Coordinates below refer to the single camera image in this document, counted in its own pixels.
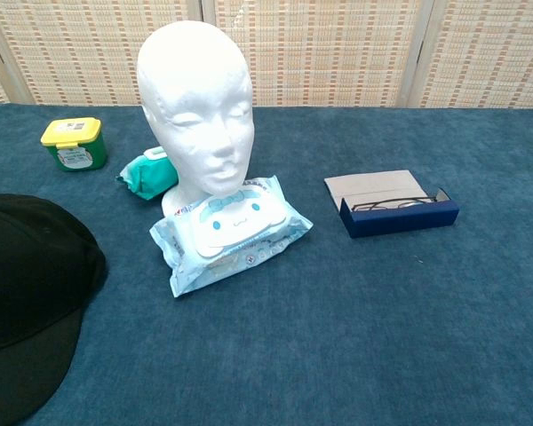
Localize black baseball cap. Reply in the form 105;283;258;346
0;193;108;426

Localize white foam mannequin head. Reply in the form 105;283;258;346
137;19;255;214

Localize light blue wet wipes pack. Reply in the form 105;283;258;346
148;174;314;299

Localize green wet wipes pack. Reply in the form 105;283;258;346
115;146;179;201

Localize blue carpet table cover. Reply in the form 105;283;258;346
0;102;533;426

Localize black framed eyeglasses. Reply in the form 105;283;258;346
351;195;440;213

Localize blue glasses case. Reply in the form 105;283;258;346
323;170;461;240

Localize woven bamboo folding screen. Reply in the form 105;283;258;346
0;0;533;109

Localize green tub with yellow lid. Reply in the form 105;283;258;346
40;117;108;173

